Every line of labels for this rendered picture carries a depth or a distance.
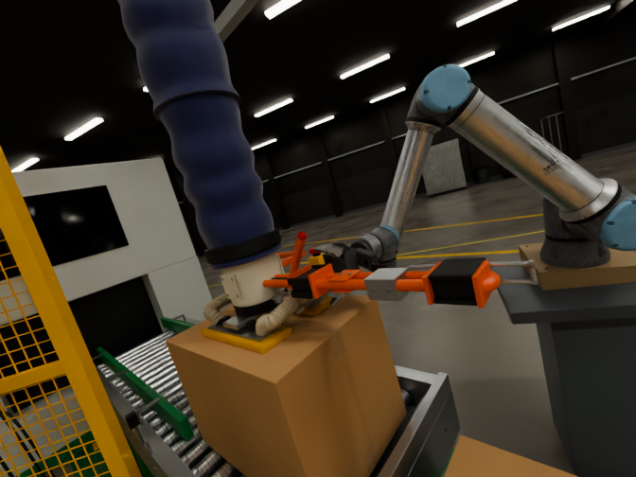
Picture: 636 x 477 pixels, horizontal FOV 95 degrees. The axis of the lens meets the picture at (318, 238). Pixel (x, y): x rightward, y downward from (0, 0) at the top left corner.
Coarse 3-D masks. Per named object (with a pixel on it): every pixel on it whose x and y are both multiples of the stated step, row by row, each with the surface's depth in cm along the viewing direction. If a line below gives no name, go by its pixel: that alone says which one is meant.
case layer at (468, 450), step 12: (468, 444) 78; (480, 444) 77; (456, 456) 75; (468, 456) 74; (480, 456) 74; (492, 456) 73; (504, 456) 72; (516, 456) 71; (456, 468) 72; (468, 468) 72; (480, 468) 71; (492, 468) 70; (504, 468) 69; (516, 468) 69; (528, 468) 68; (540, 468) 67; (552, 468) 67
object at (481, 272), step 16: (432, 272) 49; (448, 272) 47; (464, 272) 45; (480, 272) 44; (432, 288) 49; (448, 288) 47; (464, 288) 45; (480, 288) 43; (432, 304) 49; (448, 304) 47; (464, 304) 46; (480, 304) 43
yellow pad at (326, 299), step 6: (318, 300) 89; (324, 300) 89; (330, 300) 89; (300, 306) 89; (306, 306) 88; (312, 306) 87; (318, 306) 86; (324, 306) 87; (306, 312) 86; (312, 312) 84; (318, 312) 85
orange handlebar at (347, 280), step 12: (288, 252) 118; (288, 264) 105; (276, 276) 85; (336, 276) 65; (348, 276) 63; (360, 276) 64; (408, 276) 56; (420, 276) 54; (492, 276) 45; (324, 288) 67; (336, 288) 64; (348, 288) 62; (360, 288) 59; (396, 288) 54; (408, 288) 52; (420, 288) 50; (492, 288) 44
